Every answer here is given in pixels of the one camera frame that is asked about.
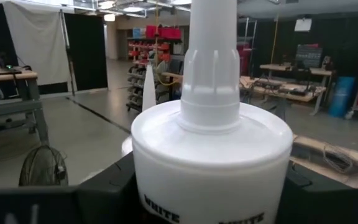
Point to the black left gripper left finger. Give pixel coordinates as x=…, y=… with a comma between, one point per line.
x=57, y=205

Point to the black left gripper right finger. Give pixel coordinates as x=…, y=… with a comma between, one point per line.
x=322, y=205

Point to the black floor fan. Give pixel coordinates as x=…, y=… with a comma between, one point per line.
x=42, y=168

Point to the blue barrel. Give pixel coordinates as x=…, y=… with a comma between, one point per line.
x=342, y=96

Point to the wooden work table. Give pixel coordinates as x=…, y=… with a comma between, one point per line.
x=319, y=72
x=291, y=93

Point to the grey workbench wooden top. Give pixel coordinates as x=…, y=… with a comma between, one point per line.
x=8, y=76

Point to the cart with grey storage bins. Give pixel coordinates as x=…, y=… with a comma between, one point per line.
x=135, y=84

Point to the dark display board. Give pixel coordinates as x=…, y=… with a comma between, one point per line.
x=308, y=56

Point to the grey light stand pole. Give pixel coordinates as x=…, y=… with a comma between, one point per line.
x=67, y=53

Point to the red tool cabinet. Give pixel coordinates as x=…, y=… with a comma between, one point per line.
x=243, y=59

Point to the white backdrop cloth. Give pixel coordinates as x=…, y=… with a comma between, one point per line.
x=36, y=40

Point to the white hanging sign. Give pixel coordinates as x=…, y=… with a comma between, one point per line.
x=303, y=25

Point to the shelf with red bins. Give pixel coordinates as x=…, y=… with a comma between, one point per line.
x=163, y=32

